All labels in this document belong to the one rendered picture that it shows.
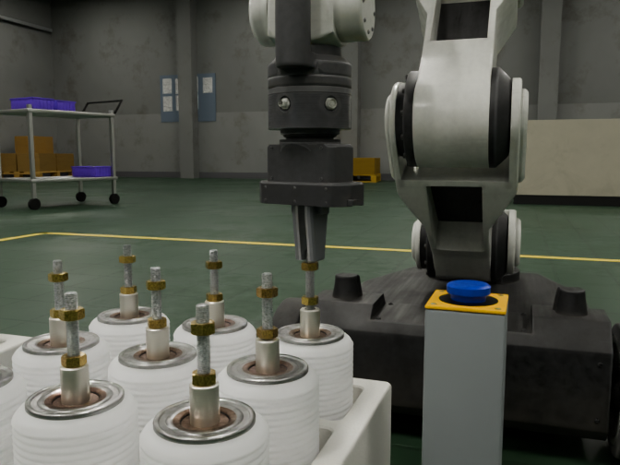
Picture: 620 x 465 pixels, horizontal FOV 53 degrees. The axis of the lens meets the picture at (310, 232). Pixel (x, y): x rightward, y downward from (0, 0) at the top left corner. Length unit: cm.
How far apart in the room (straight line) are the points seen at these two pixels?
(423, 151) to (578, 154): 519
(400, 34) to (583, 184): 626
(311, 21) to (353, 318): 51
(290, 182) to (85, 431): 31
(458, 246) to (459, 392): 56
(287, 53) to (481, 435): 39
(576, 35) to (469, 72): 1049
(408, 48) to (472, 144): 1065
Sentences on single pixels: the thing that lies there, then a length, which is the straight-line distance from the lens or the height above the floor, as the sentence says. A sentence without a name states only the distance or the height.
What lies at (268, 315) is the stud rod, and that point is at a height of 30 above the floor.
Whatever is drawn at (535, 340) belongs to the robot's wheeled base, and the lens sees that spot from 96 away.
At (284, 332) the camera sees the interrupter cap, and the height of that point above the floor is 25.
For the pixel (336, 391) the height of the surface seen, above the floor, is 20.
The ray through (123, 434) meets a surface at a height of 23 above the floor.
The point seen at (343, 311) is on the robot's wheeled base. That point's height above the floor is 20.
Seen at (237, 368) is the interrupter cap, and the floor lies 25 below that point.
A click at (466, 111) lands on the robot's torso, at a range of 88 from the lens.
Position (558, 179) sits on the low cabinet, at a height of 23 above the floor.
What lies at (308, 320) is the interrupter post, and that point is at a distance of 67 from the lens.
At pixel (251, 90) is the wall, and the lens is 1231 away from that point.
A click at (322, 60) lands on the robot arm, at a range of 63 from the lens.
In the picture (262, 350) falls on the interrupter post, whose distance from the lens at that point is 57.
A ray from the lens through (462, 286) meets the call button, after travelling 58.
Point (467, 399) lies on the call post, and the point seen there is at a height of 23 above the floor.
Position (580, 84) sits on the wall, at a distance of 1130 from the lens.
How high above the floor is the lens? 45
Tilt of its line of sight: 7 degrees down
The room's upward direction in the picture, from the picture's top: straight up
